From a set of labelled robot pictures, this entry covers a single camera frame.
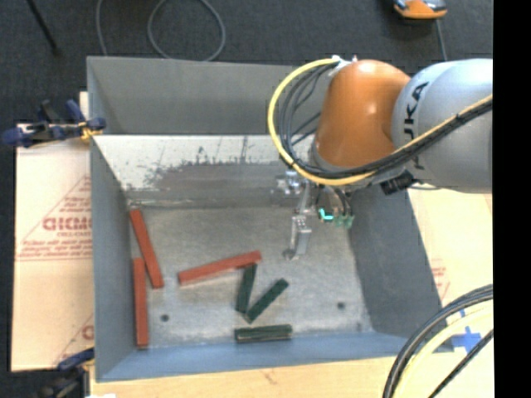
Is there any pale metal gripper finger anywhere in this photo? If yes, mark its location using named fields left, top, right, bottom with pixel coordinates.
left=297, top=227, right=313, bottom=258
left=282, top=216, right=309, bottom=262

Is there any dark green flat block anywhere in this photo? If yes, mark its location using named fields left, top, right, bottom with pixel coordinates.
left=244, top=278, right=290, bottom=324
left=233, top=323, right=294, bottom=344
left=234, top=263, right=260, bottom=314

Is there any red-brown flat block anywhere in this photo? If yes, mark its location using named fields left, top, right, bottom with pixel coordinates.
left=178, top=250, right=264, bottom=287
left=129, top=209, right=166, bottom=290
left=132, top=257, right=151, bottom=350

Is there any grey metal bin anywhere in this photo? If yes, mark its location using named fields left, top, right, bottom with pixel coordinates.
left=85, top=55, right=452, bottom=383

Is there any black cylinder on white bracket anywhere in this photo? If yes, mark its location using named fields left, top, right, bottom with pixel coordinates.
left=379, top=170, right=441, bottom=197

